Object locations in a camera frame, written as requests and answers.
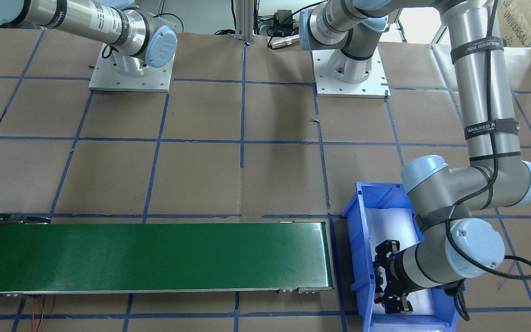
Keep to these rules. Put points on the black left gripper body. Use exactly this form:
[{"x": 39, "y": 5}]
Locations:
[{"x": 395, "y": 271}]

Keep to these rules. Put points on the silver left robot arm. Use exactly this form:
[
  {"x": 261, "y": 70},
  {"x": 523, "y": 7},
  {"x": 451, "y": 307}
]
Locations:
[{"x": 456, "y": 245}]

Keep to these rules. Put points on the white foam pad bin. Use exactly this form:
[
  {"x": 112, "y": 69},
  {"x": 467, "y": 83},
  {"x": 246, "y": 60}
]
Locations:
[{"x": 397, "y": 224}]

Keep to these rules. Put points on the blue plastic bin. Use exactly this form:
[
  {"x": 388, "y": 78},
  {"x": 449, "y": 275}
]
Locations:
[{"x": 387, "y": 195}]

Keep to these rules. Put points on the black power adapter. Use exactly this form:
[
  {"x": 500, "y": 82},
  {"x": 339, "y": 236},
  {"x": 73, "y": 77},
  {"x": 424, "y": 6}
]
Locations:
[{"x": 283, "y": 18}]

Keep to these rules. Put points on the green conveyor belt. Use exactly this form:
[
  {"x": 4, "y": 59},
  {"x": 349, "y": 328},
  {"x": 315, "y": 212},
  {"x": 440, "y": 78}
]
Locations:
[{"x": 42, "y": 258}]

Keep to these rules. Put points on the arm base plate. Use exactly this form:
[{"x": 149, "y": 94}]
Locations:
[
  {"x": 339, "y": 76},
  {"x": 119, "y": 73}
]

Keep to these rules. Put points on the aluminium frame post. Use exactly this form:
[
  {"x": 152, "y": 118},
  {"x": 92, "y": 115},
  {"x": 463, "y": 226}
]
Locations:
[{"x": 244, "y": 18}]

